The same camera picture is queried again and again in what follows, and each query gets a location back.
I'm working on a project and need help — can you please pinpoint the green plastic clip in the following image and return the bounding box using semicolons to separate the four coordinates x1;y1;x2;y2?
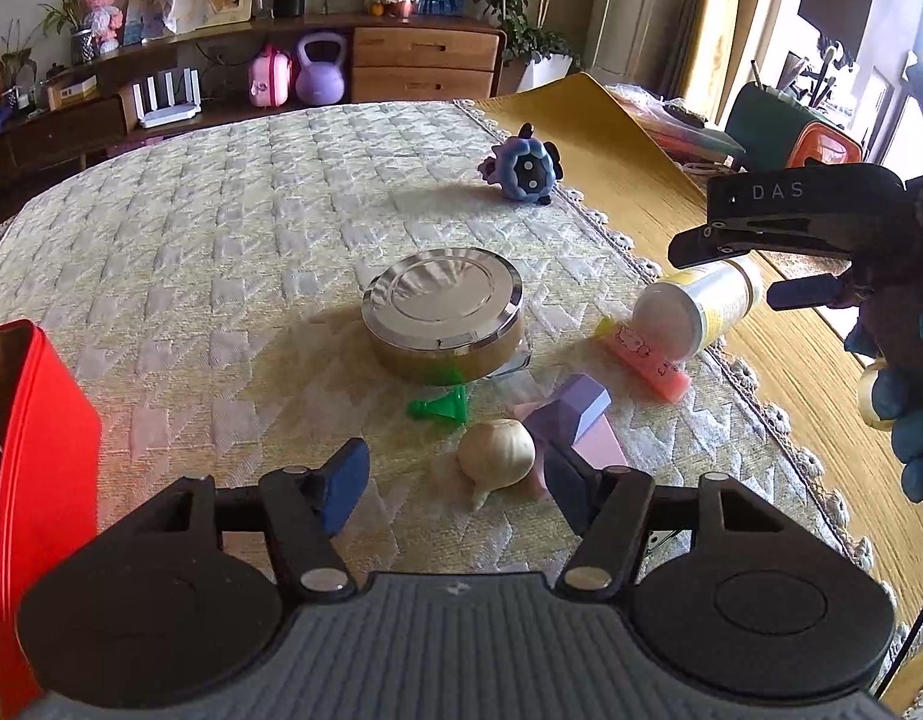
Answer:
406;384;472;428

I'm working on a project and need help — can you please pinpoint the round silver metal tin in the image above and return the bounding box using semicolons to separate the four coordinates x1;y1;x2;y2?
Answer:
360;246;527;383

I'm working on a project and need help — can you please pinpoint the yellow curtain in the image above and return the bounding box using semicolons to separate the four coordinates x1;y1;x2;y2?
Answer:
685;0;751;122

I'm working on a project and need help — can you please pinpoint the potted plant in white pot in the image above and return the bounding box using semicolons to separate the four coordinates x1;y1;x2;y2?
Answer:
465;0;584;96

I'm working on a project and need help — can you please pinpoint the cream quilted mat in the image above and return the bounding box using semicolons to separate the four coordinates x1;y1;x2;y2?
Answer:
0;99;877;586

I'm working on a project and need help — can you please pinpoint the pink square block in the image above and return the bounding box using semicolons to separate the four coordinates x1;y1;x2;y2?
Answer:
513;400;630;500

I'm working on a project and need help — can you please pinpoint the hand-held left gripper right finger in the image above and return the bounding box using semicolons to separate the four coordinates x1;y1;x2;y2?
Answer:
544;451;790;594

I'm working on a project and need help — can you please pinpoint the purple kettlebell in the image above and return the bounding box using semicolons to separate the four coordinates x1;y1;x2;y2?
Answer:
295;31;350;107

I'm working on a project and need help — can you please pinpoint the dark green container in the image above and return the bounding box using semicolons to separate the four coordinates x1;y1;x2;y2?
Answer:
724;82;809;175

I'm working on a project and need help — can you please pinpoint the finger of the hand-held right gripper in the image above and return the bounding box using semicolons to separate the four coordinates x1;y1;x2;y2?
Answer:
766;274;854;311
670;218;853;269

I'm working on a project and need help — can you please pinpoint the garlic bulb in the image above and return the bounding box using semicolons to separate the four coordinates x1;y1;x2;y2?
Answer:
457;418;538;515

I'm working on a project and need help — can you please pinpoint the white router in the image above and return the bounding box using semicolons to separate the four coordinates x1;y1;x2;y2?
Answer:
134;68;205;129

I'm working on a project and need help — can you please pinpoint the red tin box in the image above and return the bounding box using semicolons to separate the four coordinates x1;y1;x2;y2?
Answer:
0;319;103;707

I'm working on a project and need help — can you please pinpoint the yellow and white bottle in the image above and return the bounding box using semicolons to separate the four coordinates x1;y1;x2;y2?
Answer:
631;255;766;360

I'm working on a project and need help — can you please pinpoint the stack of pink folders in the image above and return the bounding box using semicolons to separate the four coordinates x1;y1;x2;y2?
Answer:
610;82;742;160

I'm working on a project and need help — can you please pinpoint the small yellow box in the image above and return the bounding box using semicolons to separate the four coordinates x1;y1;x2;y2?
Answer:
46;78;100;111

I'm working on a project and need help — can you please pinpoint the purple faceted block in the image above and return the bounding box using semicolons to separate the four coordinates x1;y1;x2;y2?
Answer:
523;373;612;452

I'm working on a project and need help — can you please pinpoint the person's right hand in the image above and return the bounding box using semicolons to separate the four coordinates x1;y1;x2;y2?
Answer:
843;254;923;504

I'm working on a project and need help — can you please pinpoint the small plant in patterned pot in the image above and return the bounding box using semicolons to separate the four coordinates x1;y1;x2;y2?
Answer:
38;0;97;66

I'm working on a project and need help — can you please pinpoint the pink toy case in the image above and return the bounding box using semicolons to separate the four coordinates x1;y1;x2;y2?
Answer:
248;44;296;108

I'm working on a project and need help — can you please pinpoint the pink printed eraser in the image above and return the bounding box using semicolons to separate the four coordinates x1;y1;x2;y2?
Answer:
597;317;692;401

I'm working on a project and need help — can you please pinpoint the orange appliance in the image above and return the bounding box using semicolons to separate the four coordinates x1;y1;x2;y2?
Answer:
787;123;865;167

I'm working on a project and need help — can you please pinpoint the pink doll bouquet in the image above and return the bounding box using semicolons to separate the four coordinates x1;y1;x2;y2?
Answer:
77;0;127;55

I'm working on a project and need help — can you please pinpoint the blue plush toy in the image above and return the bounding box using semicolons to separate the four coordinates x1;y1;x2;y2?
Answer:
478;124;562;208

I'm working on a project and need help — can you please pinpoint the yellow woven mat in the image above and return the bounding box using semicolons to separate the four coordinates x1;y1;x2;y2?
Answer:
472;73;923;687

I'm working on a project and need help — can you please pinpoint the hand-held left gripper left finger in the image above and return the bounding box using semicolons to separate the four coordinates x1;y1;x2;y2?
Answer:
122;438;373;605

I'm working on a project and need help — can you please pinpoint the wooden media cabinet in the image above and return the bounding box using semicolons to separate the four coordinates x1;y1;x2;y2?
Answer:
0;13;508;190

